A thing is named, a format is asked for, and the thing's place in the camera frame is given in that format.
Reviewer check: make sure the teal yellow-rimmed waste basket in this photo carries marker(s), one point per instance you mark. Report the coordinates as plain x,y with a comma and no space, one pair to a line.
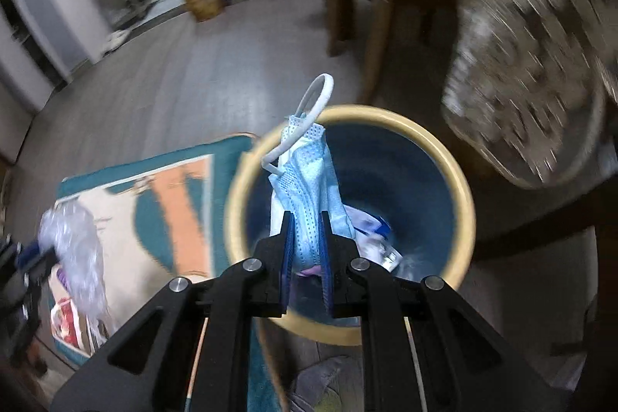
386,165

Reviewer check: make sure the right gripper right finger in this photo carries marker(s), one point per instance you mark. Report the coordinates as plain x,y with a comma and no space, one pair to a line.
424,348

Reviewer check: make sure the purple plastic bottle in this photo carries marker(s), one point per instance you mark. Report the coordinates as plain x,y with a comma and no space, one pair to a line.
59,284

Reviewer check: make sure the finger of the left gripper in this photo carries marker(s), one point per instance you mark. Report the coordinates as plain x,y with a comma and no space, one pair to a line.
35,260

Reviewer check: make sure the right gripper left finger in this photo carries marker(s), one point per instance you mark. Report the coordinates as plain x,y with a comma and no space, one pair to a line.
188,347

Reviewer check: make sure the white slippers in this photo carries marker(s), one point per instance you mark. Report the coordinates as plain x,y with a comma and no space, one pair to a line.
116,40

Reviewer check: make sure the patterned teal orange cushion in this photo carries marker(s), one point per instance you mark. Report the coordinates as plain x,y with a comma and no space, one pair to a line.
163,218

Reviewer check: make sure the light blue face mask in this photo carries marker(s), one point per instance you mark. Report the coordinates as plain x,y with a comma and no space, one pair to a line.
303,179

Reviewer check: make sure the red floral paper bag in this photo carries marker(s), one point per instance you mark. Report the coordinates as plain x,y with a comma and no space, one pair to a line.
80,335

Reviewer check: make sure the blue white snack package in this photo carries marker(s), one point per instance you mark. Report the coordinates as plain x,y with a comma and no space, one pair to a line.
373,237

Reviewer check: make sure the clear plastic bag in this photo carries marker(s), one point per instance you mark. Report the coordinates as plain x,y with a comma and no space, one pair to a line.
69,229

